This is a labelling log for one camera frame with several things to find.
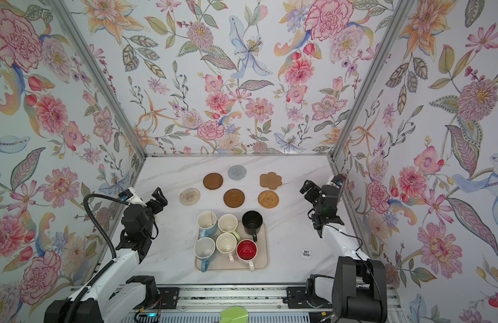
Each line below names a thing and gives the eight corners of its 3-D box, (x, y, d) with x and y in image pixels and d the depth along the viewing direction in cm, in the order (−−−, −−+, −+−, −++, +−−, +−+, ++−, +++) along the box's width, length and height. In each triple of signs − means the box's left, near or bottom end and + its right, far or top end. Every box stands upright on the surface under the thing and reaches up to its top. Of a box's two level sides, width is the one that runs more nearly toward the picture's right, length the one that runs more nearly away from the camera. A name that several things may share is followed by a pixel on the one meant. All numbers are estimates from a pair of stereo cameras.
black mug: (238, 240, 90) (237, 230, 82) (246, 219, 97) (246, 208, 89) (256, 246, 89) (256, 236, 81) (262, 224, 96) (264, 213, 87)
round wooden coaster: (202, 189, 109) (202, 187, 107) (205, 175, 115) (204, 172, 113) (222, 189, 109) (221, 187, 107) (223, 175, 115) (223, 172, 113)
